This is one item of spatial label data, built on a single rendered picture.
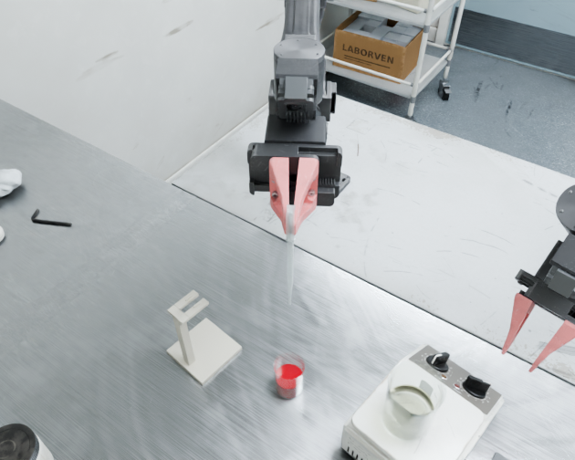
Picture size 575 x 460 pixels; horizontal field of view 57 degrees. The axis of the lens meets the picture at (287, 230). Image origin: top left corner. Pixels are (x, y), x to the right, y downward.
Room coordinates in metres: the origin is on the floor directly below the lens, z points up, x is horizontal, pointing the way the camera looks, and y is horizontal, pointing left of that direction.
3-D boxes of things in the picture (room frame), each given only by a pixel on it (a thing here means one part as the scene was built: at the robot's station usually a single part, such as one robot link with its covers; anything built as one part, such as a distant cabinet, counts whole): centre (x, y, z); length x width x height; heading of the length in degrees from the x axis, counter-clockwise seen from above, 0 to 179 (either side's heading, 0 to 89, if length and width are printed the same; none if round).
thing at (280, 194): (0.41, -0.02, 1.22); 0.09 x 0.07 x 0.07; 177
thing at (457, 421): (0.29, -0.16, 0.98); 0.12 x 0.12 x 0.01; 47
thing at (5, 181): (0.80, 0.57, 0.92); 0.08 x 0.08 x 0.04; 59
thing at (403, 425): (0.28, -0.14, 1.03); 0.07 x 0.06 x 0.08; 175
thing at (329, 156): (0.48, -0.01, 1.22); 0.10 x 0.07 x 0.07; 87
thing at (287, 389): (0.37, 0.00, 0.93); 0.04 x 0.04 x 0.06
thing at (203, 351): (0.43, 0.12, 0.96); 0.08 x 0.08 x 0.13; 48
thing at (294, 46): (0.58, -0.02, 1.26); 0.12 x 0.09 x 0.12; 177
